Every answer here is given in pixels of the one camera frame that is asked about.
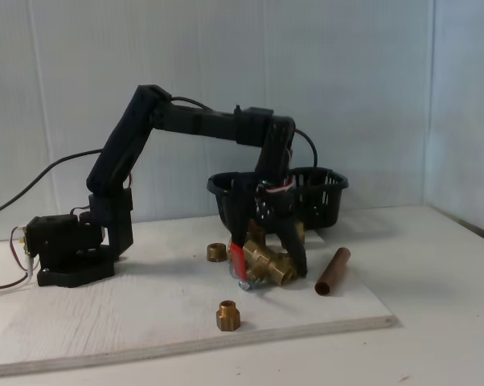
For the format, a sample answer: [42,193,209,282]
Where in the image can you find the copper pipe piece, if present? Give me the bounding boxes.
[314,246,352,298]

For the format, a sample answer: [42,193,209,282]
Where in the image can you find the black slotted plastic basket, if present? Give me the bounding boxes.
[207,166,351,236]

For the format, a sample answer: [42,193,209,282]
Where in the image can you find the tall brass threaded sleeve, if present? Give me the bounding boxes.
[281,219,306,247]

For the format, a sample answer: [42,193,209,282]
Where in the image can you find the short brass hex nut fitting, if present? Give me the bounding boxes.
[206,242,228,263]

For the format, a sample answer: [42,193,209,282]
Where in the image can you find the brass fitting with copper end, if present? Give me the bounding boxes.
[247,220,267,244]

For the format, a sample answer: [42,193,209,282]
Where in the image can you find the white base wire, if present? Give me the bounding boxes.
[0,224,40,301]

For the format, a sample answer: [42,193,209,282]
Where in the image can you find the red white servo wire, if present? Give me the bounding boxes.
[256,146,298,196]

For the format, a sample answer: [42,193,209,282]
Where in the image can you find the black camera cable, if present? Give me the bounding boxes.
[0,95,320,221]

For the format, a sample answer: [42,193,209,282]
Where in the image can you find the brass ball valve red handle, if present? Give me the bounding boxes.
[229,240,295,292]

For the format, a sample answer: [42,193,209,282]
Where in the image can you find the dark red base wire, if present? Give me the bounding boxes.
[0,225,33,293]

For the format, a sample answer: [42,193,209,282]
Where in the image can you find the small brass hex adapter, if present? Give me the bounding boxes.
[215,299,242,333]

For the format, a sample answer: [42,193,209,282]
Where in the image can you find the white wooden board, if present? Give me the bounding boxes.
[0,216,399,378]

